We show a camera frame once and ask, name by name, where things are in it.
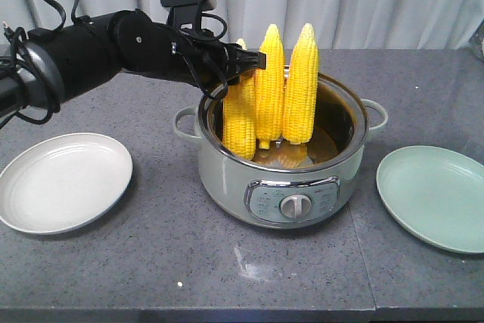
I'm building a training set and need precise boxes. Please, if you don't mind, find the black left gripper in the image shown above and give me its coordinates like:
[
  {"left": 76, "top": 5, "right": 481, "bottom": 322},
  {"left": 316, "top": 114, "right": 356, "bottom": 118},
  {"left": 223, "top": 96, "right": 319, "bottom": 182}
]
[{"left": 166, "top": 27, "right": 266, "bottom": 91}]

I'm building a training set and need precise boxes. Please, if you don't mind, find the yellow corn cob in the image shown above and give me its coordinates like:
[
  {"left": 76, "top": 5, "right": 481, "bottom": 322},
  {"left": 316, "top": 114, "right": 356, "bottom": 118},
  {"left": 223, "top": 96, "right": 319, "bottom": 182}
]
[
  {"left": 255, "top": 23, "right": 285, "bottom": 150},
  {"left": 222, "top": 38, "right": 258, "bottom": 161},
  {"left": 282, "top": 23, "right": 319, "bottom": 144}
]

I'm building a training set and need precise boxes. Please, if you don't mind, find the beige round plate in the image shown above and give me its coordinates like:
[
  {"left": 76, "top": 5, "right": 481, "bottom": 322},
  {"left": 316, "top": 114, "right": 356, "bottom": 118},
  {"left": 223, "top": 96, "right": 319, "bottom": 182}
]
[{"left": 1, "top": 132, "right": 133, "bottom": 234}]

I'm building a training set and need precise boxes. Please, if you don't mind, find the green round plate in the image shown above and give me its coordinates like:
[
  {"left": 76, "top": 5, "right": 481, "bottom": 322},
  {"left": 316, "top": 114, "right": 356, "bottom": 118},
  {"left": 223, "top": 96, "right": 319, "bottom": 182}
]
[{"left": 376, "top": 145, "right": 483, "bottom": 254}]

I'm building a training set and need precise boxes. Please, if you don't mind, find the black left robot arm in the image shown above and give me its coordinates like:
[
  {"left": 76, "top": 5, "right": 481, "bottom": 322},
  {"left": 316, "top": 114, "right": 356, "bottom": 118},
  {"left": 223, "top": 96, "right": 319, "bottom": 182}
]
[{"left": 1, "top": 8, "right": 266, "bottom": 125}]

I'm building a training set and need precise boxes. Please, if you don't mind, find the green electric cooking pot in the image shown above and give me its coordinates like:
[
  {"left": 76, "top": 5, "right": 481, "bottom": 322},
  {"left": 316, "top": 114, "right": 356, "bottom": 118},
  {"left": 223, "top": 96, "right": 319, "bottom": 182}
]
[{"left": 172, "top": 74, "right": 388, "bottom": 229}]

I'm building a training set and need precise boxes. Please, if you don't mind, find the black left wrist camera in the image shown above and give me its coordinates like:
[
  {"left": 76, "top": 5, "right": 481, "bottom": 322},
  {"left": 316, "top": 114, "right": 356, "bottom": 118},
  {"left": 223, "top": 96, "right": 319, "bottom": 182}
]
[{"left": 160, "top": 0, "right": 216, "bottom": 34}]

